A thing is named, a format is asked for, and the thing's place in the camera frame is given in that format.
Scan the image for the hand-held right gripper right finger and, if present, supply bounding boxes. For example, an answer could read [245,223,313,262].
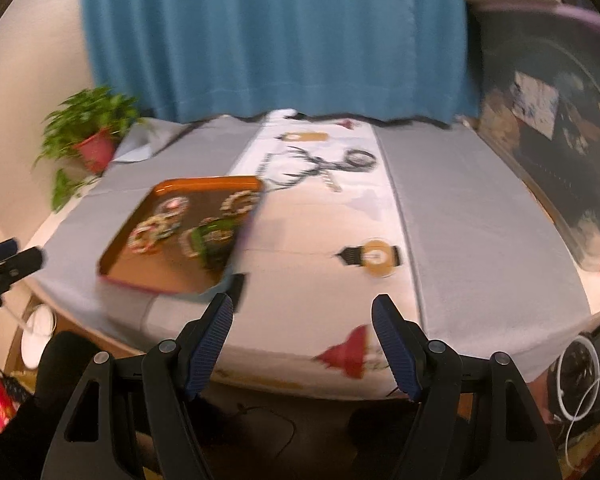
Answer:
[371,294,562,480]

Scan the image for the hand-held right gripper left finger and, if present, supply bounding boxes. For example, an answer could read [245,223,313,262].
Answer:
[41,292,235,480]

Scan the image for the orange metal tray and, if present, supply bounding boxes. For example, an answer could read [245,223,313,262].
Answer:
[97,175,267,306]

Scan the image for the multicolour beaded bracelet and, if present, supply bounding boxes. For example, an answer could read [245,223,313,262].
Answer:
[127,212,181,253]

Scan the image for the white round device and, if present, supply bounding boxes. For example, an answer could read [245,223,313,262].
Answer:
[20,305,57,372]

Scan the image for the person's black pants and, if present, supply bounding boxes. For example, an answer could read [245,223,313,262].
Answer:
[0,330,431,480]

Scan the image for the grey white printed tablecloth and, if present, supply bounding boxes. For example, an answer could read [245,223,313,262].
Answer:
[27,110,600,401]

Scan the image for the red pink cloth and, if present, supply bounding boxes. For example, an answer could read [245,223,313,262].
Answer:
[0,375,18,433]

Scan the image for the green plant in red pot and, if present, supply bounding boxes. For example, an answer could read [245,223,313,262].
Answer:
[34,87,153,213]

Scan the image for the dark cabinet with pictures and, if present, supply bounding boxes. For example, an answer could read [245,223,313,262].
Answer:
[465,0,600,271]

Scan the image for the blue curtain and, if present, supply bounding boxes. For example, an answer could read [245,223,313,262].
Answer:
[80,0,481,126]

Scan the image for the white coiled cable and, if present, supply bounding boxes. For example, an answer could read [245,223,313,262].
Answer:
[555,335,600,461]

